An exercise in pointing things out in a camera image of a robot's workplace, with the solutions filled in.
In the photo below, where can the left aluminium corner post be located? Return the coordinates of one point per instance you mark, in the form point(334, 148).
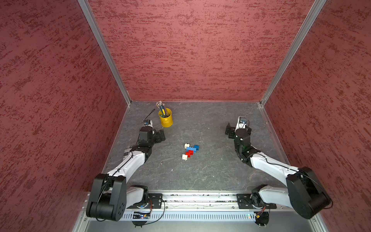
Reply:
point(88, 13)

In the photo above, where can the bundle of coloured pencils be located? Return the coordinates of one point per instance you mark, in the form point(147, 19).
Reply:
point(162, 109)

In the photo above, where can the yellow pencil cup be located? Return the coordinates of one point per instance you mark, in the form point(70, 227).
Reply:
point(166, 121)

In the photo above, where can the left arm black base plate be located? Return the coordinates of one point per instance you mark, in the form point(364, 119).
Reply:
point(150, 201)

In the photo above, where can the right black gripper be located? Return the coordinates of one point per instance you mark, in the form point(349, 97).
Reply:
point(231, 130)

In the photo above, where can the aluminium corner post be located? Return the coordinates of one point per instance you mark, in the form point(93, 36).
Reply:
point(88, 13)
point(299, 38)

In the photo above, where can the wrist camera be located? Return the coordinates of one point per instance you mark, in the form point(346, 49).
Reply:
point(242, 122)
point(148, 123)

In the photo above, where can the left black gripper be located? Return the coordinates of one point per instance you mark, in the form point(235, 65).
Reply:
point(158, 139)

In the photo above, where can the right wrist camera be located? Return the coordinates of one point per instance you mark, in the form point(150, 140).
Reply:
point(242, 122)

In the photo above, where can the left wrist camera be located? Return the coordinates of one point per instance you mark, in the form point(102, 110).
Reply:
point(148, 123)

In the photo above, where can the long blue lego brick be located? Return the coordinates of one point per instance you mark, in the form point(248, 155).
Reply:
point(191, 149)

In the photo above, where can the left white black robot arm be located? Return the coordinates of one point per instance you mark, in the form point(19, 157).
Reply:
point(110, 196)

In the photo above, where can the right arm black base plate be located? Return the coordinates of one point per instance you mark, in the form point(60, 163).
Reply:
point(253, 201)

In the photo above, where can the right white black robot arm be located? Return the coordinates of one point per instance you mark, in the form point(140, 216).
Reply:
point(302, 189)

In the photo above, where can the right aluminium corner post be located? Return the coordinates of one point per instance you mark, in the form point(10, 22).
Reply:
point(299, 38)

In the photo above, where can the aluminium front rail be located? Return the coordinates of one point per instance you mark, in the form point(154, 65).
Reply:
point(226, 200)

